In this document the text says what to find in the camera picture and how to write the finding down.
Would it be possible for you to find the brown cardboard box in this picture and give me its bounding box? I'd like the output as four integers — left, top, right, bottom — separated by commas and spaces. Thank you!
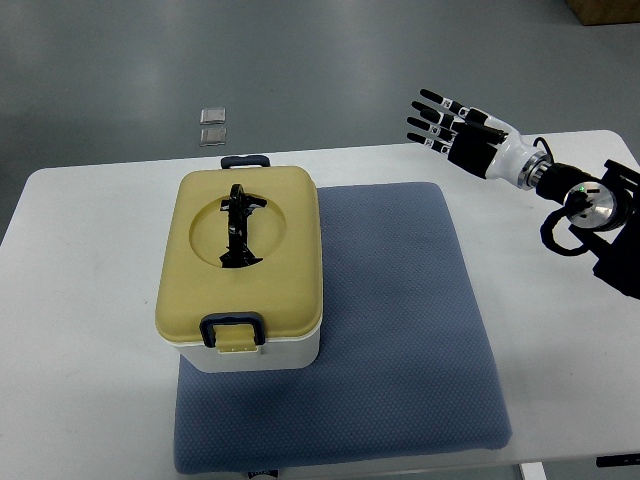
565, 0, 639, 26

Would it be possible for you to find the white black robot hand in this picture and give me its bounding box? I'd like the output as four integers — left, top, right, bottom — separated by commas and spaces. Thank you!
406, 89, 533, 180

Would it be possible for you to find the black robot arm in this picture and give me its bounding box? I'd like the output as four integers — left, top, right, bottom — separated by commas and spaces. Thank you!
407, 89, 639, 298

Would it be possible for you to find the black table bracket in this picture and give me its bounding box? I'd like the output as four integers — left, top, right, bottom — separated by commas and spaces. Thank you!
596, 453, 640, 468

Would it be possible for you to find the white storage box base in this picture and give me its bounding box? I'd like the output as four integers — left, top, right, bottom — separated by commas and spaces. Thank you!
170, 327, 321, 373

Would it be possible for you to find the blue grey cushion mat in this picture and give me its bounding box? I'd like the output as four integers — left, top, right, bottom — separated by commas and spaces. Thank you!
174, 182, 512, 474

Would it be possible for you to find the upper metal floor plate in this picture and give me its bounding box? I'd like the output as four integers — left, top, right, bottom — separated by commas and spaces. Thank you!
199, 107, 226, 125

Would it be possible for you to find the yellow box lid black handle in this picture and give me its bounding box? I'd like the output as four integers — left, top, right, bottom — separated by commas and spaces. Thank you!
155, 166, 323, 346

